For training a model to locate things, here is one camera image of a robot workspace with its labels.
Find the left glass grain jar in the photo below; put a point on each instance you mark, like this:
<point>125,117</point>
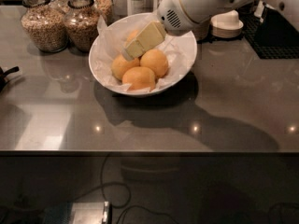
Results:
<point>44,25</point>

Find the middle glass grain jar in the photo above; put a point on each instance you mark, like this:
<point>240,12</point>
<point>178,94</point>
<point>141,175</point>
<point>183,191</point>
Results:
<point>80,22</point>

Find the left stack of paper cups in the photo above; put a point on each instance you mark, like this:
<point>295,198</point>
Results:
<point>200,32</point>

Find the silver box under table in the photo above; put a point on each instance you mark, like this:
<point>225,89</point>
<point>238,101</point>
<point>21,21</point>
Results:
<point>78,213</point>

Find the white ceramic bowl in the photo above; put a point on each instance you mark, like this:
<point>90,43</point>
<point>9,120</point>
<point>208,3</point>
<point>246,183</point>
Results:
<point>187,52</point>

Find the stack of paper cups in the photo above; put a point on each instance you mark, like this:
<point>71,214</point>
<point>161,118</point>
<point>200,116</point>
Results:
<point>200,32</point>
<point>226,25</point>

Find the glass grain jar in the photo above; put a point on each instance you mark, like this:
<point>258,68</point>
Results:
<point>105,8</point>
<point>80,22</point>
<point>44,25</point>

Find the white paper bowl liner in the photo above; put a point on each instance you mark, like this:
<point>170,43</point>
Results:
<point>107,44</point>

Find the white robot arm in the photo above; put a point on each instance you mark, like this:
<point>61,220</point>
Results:
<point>289,9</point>

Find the right stack of paper cups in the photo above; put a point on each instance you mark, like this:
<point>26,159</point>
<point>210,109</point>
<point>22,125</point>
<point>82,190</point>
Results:
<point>226,25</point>

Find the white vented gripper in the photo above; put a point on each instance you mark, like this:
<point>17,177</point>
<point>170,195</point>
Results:
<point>172,15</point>

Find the orange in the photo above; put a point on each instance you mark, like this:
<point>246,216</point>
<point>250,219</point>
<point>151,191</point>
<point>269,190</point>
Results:
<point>155,60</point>
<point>120,66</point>
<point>139,78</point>
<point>131,36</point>

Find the black handle at left edge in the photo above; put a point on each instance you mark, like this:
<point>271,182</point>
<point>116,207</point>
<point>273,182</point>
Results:
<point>4,74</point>

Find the rear glass grain jar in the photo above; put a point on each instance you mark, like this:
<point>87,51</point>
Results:
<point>105,8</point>

